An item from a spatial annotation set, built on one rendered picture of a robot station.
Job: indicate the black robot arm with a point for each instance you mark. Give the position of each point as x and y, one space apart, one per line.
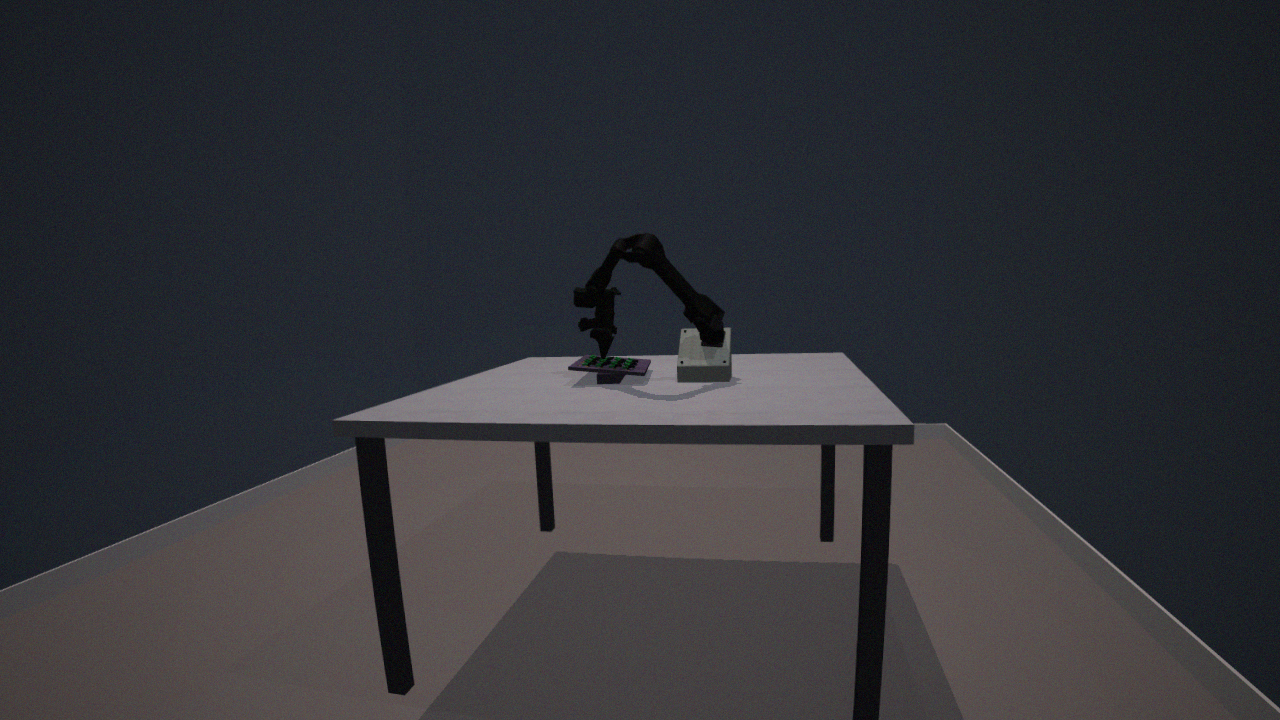
647 250

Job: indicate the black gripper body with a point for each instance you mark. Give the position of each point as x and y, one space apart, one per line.
605 324

